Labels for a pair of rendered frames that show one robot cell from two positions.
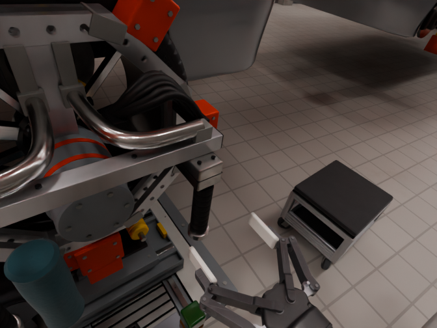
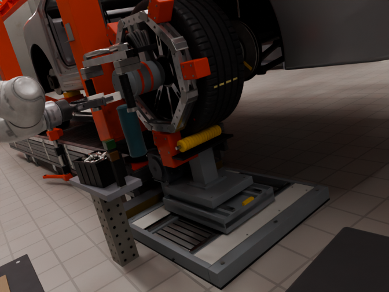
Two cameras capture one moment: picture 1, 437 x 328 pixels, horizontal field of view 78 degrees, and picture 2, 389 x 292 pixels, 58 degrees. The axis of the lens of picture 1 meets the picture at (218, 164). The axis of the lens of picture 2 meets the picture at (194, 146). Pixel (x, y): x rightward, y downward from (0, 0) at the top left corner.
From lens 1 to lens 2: 154 cm
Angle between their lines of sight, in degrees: 84
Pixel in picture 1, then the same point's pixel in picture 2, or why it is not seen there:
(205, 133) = (119, 47)
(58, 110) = not seen: hidden behind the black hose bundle
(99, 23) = (140, 14)
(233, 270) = (253, 282)
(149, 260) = (208, 198)
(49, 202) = (96, 61)
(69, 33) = (136, 19)
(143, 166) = (108, 57)
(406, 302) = not seen: outside the picture
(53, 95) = not seen: hidden behind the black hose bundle
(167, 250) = (227, 210)
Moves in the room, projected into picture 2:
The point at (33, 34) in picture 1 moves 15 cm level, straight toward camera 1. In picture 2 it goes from (131, 21) to (99, 27)
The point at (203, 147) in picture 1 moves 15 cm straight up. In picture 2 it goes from (121, 54) to (109, 14)
